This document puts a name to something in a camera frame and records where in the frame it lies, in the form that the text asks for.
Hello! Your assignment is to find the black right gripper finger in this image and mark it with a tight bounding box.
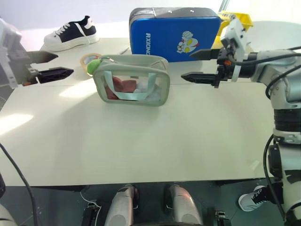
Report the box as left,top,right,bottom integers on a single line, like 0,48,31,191
190,48,221,61
180,72,218,84

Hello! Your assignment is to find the clear tape roll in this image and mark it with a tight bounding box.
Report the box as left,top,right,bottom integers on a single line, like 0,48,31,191
79,53,103,77

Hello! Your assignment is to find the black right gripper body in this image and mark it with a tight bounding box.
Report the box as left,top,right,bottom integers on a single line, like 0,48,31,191
213,46,236,89

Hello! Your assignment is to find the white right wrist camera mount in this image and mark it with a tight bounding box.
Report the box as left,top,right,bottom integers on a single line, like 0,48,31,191
220,18,248,82

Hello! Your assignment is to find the thin white cable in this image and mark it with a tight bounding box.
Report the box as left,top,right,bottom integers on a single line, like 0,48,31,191
79,191,102,226

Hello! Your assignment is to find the clear green toiletry bag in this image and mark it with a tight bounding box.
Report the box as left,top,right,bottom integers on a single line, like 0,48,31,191
93,54,171,107

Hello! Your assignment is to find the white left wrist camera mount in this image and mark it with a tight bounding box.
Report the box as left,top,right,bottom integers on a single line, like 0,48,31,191
0,17,23,89

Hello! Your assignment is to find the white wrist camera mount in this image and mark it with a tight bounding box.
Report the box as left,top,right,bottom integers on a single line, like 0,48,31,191
0,17,23,89
220,18,248,82

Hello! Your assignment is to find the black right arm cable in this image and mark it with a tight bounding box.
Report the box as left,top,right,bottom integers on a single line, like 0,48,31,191
231,46,301,222

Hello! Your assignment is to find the green pompom zipper charm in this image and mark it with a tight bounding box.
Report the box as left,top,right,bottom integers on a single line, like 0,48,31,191
87,59,102,74

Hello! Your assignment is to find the red cloth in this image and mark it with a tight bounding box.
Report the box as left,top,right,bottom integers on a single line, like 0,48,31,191
105,75,137,100

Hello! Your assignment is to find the blue cartoon print case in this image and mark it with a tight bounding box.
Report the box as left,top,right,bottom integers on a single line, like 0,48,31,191
128,7,222,63

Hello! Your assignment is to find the yellow plastic bin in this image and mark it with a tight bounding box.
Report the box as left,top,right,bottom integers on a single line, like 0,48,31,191
211,10,254,50

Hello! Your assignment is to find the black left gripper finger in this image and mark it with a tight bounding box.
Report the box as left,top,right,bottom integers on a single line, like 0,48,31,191
28,50,59,65
37,67,74,84

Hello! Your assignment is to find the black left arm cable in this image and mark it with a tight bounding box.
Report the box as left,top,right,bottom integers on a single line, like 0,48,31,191
0,143,39,226

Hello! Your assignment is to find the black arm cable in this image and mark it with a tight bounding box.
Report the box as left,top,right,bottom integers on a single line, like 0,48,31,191
231,46,301,222
0,143,39,226

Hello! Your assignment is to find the person's white black shoe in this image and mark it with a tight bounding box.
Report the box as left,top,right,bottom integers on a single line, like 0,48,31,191
238,185,269,212

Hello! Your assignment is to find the black and white sneaker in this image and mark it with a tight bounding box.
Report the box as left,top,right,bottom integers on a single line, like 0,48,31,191
43,15,100,52

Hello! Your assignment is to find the white cloth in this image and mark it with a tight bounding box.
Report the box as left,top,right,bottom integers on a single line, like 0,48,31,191
135,81,161,104

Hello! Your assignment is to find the silver robot leg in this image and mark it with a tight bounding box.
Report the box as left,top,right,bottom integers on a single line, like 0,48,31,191
164,184,203,226
104,184,140,226

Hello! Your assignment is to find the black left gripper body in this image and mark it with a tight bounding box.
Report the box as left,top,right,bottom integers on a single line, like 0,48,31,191
10,46,40,88

